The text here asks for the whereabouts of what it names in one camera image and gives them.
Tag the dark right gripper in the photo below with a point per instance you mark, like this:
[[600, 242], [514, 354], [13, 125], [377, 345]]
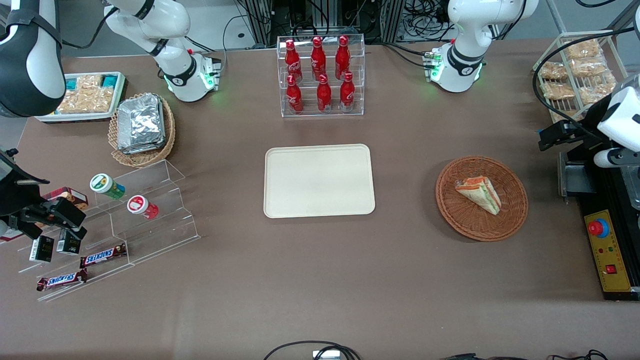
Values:
[[16, 194]]

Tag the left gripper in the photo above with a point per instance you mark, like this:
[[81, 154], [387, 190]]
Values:
[[588, 129]]

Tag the triangular sandwich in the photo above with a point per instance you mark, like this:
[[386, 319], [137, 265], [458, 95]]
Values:
[[481, 194]]

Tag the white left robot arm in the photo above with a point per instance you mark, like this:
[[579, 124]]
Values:
[[465, 30]]

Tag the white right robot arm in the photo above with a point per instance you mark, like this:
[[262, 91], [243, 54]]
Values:
[[150, 25]]

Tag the tan oval wicker basket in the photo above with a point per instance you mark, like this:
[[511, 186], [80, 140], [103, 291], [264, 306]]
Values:
[[142, 159]]

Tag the white snack tray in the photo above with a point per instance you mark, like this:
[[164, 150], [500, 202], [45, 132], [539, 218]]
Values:
[[50, 117]]

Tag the brown round wicker basket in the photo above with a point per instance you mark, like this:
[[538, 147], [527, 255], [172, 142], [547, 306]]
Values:
[[470, 225]]

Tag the cream rectangular tray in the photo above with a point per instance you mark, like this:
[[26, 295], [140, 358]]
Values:
[[319, 181]]

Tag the small black box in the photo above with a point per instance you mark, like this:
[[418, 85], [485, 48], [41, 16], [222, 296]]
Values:
[[41, 249], [68, 243]]

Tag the brown chocolate box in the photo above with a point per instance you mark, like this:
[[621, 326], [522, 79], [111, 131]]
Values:
[[70, 194]]

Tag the black machine housing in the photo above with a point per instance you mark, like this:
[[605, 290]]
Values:
[[577, 175]]

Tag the snickers chocolate bar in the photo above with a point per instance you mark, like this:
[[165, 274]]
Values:
[[102, 256], [61, 280]]

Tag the green can with white lid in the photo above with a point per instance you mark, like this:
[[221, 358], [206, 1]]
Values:
[[106, 185]]

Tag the red can with white lid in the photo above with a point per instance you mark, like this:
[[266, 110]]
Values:
[[141, 206]]

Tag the steel pan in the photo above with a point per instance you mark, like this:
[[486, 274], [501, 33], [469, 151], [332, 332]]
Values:
[[631, 187]]

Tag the clear acrylic stepped stand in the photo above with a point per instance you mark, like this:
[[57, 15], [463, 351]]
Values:
[[165, 220]]

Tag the red emergency stop button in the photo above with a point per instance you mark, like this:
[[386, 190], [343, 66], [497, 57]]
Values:
[[597, 228]]

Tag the silver foil package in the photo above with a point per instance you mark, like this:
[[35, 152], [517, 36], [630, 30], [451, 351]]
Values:
[[145, 149], [141, 120]]

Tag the beige snack bag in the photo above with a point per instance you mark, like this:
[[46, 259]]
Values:
[[89, 81], [85, 101]]

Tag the yellow control panel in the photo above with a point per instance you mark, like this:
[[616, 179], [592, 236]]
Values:
[[617, 250]]

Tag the teal snack packet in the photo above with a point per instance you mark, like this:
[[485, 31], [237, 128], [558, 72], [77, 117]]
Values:
[[71, 83], [110, 81]]

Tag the red cola bottle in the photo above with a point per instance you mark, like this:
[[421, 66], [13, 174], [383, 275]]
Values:
[[318, 57], [324, 96], [294, 97], [342, 57], [293, 62], [347, 94]]

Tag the clear acrylic bottle rack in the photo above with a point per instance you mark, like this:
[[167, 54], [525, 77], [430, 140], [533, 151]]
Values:
[[322, 64]]

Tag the small white device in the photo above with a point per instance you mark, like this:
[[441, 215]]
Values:
[[326, 355]]

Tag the aluminium frame post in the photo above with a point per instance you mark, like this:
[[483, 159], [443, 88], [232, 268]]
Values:
[[260, 20], [392, 20]]

